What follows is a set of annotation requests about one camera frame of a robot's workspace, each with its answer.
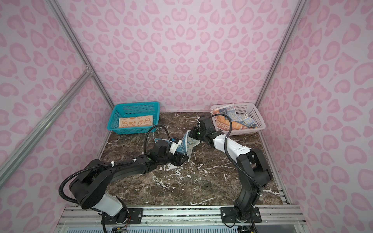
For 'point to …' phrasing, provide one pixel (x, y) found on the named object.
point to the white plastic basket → (247, 108)
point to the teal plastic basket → (129, 109)
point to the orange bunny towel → (135, 121)
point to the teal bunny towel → (187, 142)
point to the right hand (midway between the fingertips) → (190, 130)
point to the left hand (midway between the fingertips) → (186, 154)
